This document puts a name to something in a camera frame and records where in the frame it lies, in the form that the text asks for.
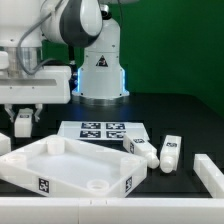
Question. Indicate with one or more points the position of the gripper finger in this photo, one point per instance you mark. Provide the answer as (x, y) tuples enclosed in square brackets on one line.
[(38, 112), (9, 109)]

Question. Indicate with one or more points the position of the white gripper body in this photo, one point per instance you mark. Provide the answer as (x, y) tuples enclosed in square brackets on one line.
[(50, 85)]

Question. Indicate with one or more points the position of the white desk top tray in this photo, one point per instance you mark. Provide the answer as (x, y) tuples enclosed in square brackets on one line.
[(60, 167)]

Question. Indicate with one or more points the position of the white marker sheet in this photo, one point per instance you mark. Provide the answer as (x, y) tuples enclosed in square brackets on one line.
[(92, 130)]

